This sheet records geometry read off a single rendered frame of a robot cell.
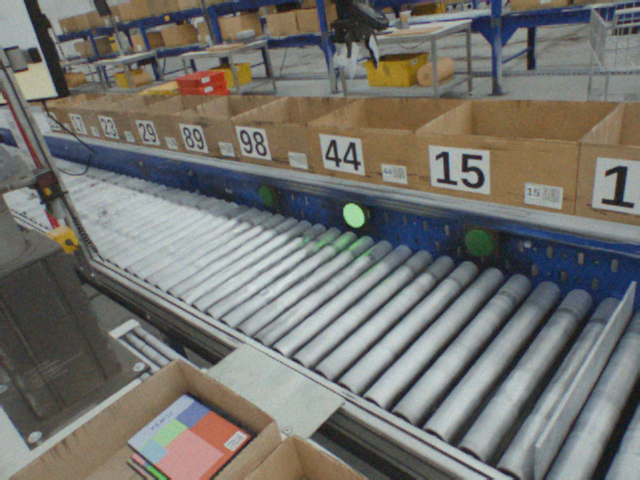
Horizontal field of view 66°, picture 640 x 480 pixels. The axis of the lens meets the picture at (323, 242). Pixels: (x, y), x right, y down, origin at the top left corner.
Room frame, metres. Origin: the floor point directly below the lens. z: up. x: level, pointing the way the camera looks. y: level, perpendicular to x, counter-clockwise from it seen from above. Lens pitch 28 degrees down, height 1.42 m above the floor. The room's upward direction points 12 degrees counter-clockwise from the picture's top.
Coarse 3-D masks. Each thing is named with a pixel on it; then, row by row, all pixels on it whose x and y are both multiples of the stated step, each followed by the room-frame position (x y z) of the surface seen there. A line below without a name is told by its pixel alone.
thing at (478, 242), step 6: (468, 234) 1.02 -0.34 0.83; (474, 234) 1.00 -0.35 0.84; (480, 234) 0.99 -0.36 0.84; (486, 234) 0.99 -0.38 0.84; (468, 240) 1.02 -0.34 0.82; (474, 240) 1.00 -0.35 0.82; (480, 240) 0.99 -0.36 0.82; (486, 240) 0.98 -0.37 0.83; (468, 246) 1.02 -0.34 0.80; (474, 246) 1.00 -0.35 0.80; (480, 246) 0.99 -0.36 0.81; (486, 246) 0.98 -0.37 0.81; (492, 246) 0.98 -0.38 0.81; (474, 252) 1.01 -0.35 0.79; (480, 252) 0.99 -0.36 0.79; (486, 252) 0.98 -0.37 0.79
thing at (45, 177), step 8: (40, 168) 1.44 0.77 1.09; (48, 168) 1.43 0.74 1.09; (40, 176) 1.39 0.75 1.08; (48, 176) 1.40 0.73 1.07; (56, 176) 1.41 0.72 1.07; (32, 184) 1.39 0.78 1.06; (40, 184) 1.38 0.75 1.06; (48, 184) 1.39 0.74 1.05; (40, 192) 1.43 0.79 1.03; (48, 192) 1.42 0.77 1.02; (40, 200) 1.45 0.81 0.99; (48, 200) 1.43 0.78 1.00
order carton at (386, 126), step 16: (336, 112) 1.59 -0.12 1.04; (352, 112) 1.64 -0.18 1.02; (368, 112) 1.68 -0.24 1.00; (384, 112) 1.63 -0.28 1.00; (400, 112) 1.58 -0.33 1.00; (416, 112) 1.53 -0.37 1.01; (432, 112) 1.49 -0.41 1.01; (320, 128) 1.45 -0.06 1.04; (336, 128) 1.40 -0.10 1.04; (352, 128) 1.35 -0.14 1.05; (368, 128) 1.31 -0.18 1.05; (384, 128) 1.63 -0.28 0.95; (400, 128) 1.58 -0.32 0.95; (416, 128) 1.54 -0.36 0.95; (320, 144) 1.46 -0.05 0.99; (368, 144) 1.32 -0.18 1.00; (384, 144) 1.28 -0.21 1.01; (400, 144) 1.24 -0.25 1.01; (320, 160) 1.47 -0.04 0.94; (368, 160) 1.32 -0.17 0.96; (384, 160) 1.28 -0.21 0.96; (400, 160) 1.24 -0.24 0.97; (416, 160) 1.21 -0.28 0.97; (336, 176) 1.43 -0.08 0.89; (352, 176) 1.38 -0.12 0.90; (368, 176) 1.33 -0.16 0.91; (416, 176) 1.21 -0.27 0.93
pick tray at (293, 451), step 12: (288, 444) 0.51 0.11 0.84; (300, 444) 0.50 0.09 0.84; (312, 444) 0.49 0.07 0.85; (276, 456) 0.49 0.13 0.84; (288, 456) 0.50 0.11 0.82; (300, 456) 0.51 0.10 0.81; (312, 456) 0.49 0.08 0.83; (324, 456) 0.47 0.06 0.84; (264, 468) 0.48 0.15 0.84; (276, 468) 0.49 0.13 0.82; (288, 468) 0.50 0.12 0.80; (300, 468) 0.51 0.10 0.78; (312, 468) 0.50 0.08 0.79; (324, 468) 0.48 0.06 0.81; (336, 468) 0.46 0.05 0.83; (348, 468) 0.44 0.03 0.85
